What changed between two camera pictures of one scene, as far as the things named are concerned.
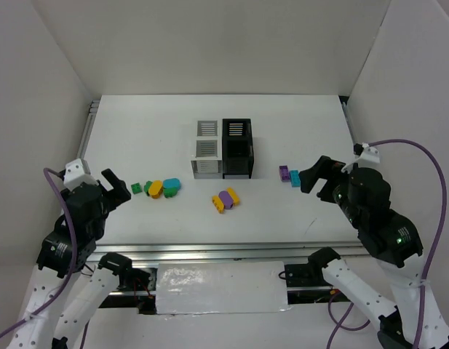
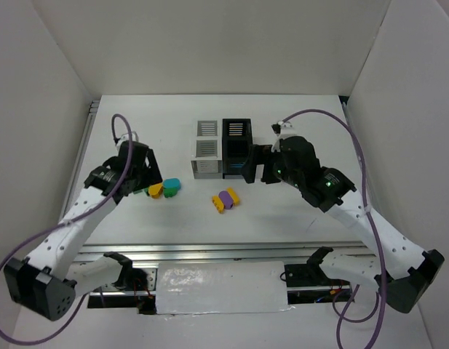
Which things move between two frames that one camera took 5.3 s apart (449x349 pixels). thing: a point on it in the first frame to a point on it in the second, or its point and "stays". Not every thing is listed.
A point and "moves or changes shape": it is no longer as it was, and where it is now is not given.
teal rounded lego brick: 170,182 stays
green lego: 169,192 stays
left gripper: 108,193 to 148,174
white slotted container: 208,163 stays
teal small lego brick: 295,178 moves or changes shape
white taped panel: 225,287 stays
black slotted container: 237,148 stays
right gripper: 326,179 to 267,164
